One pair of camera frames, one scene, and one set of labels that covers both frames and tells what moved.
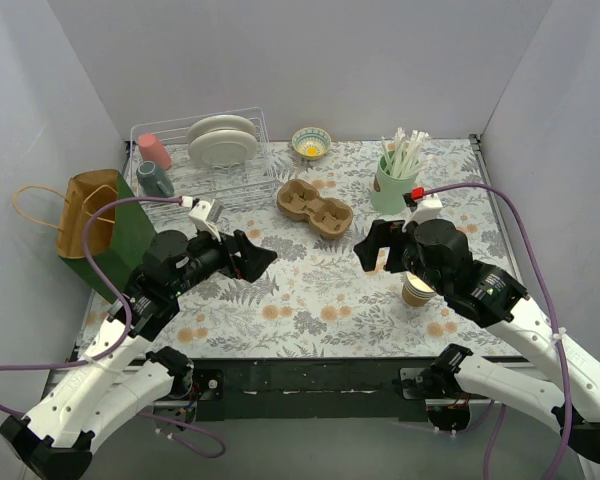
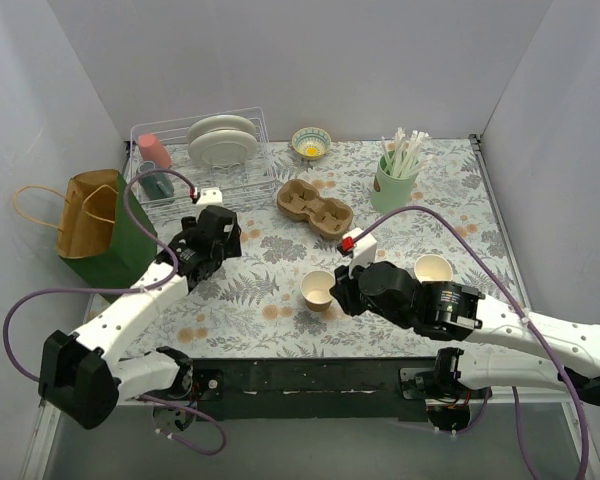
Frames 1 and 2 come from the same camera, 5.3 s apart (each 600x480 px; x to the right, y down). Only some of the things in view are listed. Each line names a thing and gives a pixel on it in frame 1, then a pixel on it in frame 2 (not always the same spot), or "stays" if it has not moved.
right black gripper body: [393, 248] to [343, 293]
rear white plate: [220, 122] stays
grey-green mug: [154, 181] stays
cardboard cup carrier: [330, 216] stays
